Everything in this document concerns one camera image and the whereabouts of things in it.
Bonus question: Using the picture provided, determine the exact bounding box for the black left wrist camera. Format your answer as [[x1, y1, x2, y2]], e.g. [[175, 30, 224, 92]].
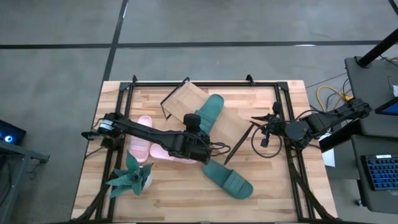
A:
[[183, 113, 203, 133]]

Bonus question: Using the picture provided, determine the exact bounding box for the black metal table frame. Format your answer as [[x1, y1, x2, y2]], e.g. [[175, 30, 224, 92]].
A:
[[70, 74, 338, 223]]

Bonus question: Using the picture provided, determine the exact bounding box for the yellow cable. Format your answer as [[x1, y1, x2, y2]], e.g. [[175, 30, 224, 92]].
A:
[[316, 85, 354, 110]]

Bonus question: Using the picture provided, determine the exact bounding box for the grey desk with keyboard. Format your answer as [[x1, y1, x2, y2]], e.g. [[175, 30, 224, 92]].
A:
[[351, 134, 398, 215]]

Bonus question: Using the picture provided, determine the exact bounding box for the black flat box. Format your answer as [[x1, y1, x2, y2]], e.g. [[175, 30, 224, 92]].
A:
[[318, 119, 363, 153]]

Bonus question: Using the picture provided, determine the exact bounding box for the black round pole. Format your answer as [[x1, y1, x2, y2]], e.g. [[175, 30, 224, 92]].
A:
[[356, 27, 398, 68]]

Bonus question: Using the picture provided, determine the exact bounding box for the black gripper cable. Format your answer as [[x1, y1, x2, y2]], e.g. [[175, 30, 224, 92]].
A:
[[250, 123, 283, 159]]

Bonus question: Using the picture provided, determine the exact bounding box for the wooden shelf black metal frame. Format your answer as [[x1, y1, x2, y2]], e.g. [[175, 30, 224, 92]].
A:
[[160, 77, 254, 166]]

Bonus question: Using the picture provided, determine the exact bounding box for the pink rubber slide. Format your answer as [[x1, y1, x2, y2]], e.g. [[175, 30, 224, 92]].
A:
[[149, 143, 198, 165], [129, 115, 154, 164]]

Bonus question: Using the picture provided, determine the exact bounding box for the tablet with blue screen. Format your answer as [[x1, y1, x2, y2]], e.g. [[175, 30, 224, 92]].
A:
[[374, 96, 398, 116]]

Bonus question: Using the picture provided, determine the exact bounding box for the black device blue light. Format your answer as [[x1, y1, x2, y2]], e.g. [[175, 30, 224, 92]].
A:
[[0, 119, 27, 146]]

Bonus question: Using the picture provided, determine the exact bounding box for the white paper sheet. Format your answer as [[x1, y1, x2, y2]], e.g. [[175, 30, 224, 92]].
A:
[[322, 148, 336, 168]]

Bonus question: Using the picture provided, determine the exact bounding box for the green artificial plant white pot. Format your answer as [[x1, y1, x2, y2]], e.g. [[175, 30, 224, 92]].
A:
[[105, 151, 154, 199]]

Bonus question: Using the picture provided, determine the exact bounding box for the backlit black keyboard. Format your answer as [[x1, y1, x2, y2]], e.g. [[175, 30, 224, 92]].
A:
[[360, 154, 398, 191]]

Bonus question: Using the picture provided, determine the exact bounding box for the green rubber slide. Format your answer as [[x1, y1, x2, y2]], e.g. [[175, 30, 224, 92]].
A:
[[201, 159, 254, 200], [194, 93, 225, 134]]

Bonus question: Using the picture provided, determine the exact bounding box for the grey metal stand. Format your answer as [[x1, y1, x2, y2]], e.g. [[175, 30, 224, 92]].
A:
[[0, 139, 50, 224]]

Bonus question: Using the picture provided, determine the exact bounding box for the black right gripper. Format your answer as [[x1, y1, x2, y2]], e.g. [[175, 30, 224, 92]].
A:
[[251, 114, 285, 147]]

